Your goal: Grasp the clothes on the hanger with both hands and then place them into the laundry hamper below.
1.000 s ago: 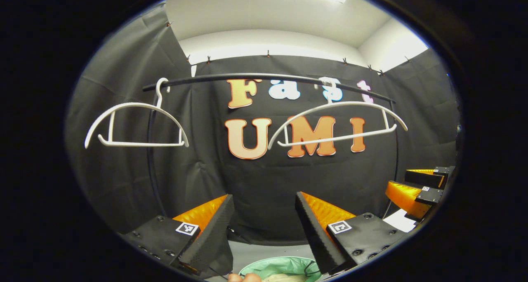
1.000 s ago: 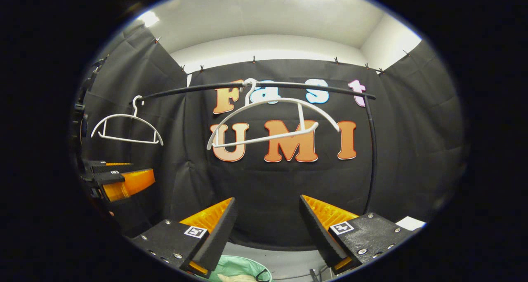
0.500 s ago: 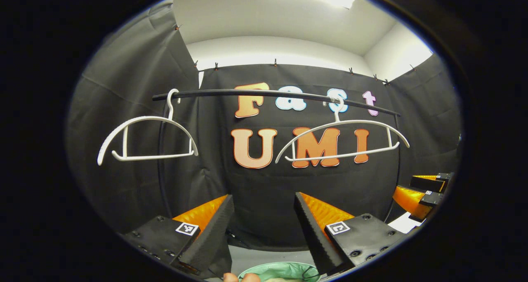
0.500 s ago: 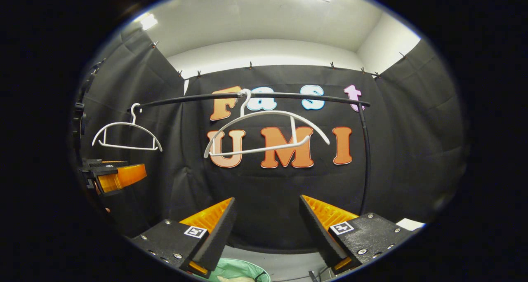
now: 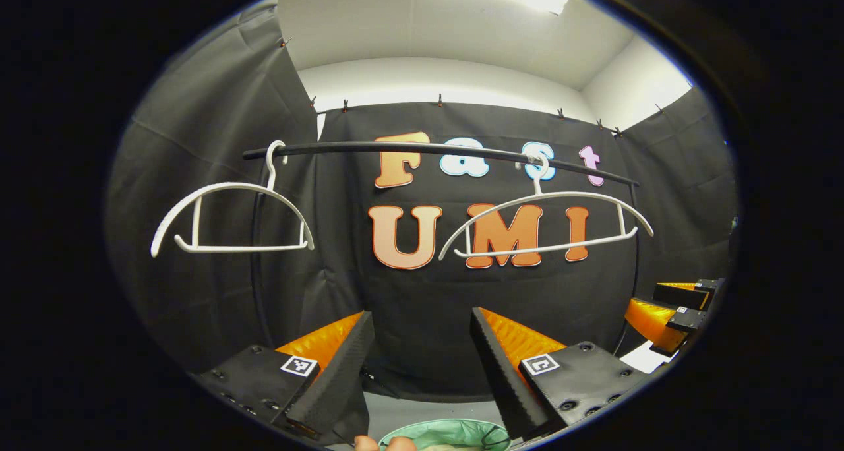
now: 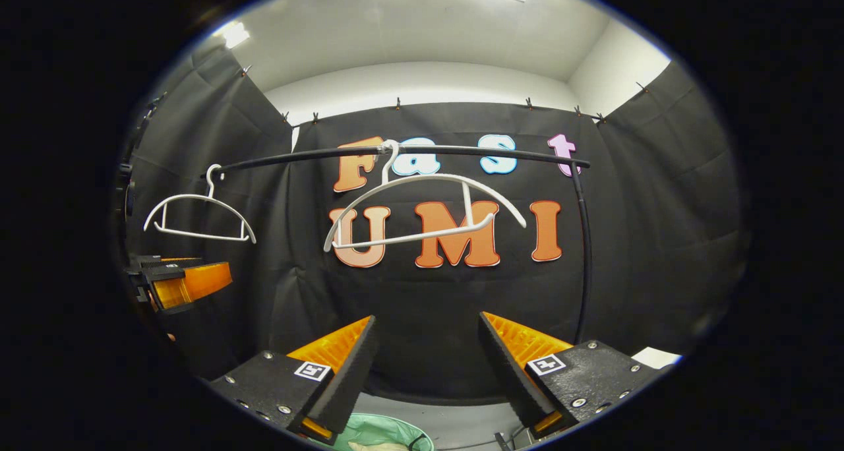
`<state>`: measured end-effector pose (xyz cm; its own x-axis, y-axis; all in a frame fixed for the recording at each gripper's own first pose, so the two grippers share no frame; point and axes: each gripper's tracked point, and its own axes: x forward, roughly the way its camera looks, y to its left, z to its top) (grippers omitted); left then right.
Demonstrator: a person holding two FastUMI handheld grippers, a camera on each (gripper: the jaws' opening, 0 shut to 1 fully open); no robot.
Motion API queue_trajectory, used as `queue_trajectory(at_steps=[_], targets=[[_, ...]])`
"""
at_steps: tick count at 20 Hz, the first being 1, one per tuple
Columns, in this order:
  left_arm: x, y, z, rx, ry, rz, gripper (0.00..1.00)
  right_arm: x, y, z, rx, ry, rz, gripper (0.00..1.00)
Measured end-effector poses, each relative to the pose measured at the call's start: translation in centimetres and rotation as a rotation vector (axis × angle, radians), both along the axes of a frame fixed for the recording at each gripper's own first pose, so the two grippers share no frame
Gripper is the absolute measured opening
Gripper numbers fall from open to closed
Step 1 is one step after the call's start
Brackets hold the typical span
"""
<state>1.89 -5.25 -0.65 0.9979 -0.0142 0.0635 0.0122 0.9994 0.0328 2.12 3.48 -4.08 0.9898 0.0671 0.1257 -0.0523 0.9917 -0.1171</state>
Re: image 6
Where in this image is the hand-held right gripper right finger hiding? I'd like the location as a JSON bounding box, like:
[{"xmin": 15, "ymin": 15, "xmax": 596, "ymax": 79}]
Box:
[{"xmin": 479, "ymin": 311, "xmax": 663, "ymax": 437}]

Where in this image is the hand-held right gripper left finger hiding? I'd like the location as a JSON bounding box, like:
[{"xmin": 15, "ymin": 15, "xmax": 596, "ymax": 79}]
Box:
[{"xmin": 210, "ymin": 315, "xmax": 380, "ymax": 442}]

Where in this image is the green laundry hamper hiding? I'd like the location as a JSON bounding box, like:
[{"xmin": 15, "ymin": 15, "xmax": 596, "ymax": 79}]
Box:
[{"xmin": 316, "ymin": 413, "xmax": 436, "ymax": 451}]

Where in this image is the white plastic hanger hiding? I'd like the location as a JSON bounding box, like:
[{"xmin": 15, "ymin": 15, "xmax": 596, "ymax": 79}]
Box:
[
  {"xmin": 323, "ymin": 140, "xmax": 527, "ymax": 253},
  {"xmin": 144, "ymin": 164, "xmax": 256, "ymax": 244}
]

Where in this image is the black clothes rack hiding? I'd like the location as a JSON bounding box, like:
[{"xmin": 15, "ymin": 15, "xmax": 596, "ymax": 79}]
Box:
[{"xmin": 201, "ymin": 144, "xmax": 592, "ymax": 345}]

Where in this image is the row of black backdrop clips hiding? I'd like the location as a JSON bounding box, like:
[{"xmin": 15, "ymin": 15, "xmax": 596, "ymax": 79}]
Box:
[{"xmin": 241, "ymin": 65, "xmax": 648, "ymax": 123}]

